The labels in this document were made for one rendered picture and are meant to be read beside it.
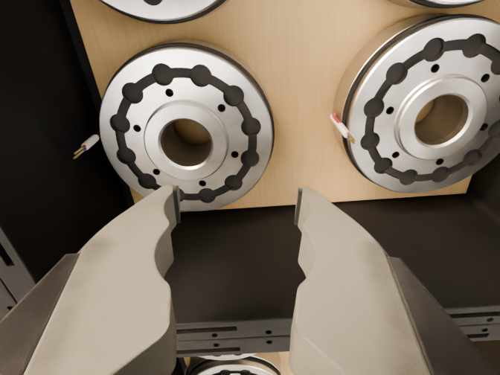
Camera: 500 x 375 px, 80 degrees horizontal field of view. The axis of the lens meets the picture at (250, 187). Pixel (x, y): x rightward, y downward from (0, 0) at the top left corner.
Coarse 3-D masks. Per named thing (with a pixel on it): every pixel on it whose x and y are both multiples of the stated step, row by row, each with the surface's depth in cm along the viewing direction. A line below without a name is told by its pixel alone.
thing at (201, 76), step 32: (128, 64) 16; (160, 64) 16; (192, 64) 16; (224, 64) 16; (128, 96) 17; (160, 96) 16; (192, 96) 16; (224, 96) 17; (256, 96) 16; (128, 128) 18; (256, 128) 18; (128, 160) 19; (256, 160) 19; (192, 192) 19; (224, 192) 20
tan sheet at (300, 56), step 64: (256, 0) 17; (320, 0) 17; (384, 0) 17; (256, 64) 19; (320, 64) 19; (192, 128) 21; (320, 128) 21; (256, 192) 23; (320, 192) 23; (384, 192) 23; (448, 192) 24
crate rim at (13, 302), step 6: (0, 282) 14; (0, 288) 14; (6, 288) 14; (0, 294) 14; (6, 294) 14; (0, 300) 14; (6, 300) 14; (12, 300) 14; (0, 306) 15; (6, 306) 15; (12, 306) 15; (0, 312) 15; (6, 312) 15; (0, 318) 15
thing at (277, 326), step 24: (0, 216) 12; (0, 240) 13; (0, 264) 13; (24, 264) 13; (24, 288) 14; (216, 312) 16; (240, 312) 16; (264, 312) 16; (288, 312) 16; (456, 312) 15; (480, 312) 16; (192, 336) 16; (216, 336) 16; (240, 336) 16
